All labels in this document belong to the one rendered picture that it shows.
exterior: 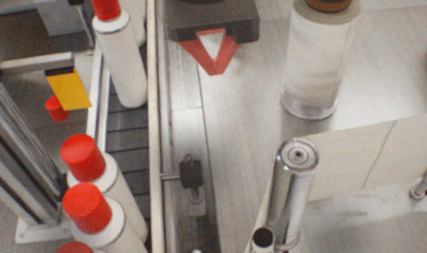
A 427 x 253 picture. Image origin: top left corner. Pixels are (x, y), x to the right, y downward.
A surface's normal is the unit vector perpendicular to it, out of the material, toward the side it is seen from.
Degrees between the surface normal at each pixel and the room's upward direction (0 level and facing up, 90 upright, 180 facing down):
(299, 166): 0
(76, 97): 90
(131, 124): 0
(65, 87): 90
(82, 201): 3
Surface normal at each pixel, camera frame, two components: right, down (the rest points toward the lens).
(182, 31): 0.11, 0.78
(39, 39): -0.07, -0.59
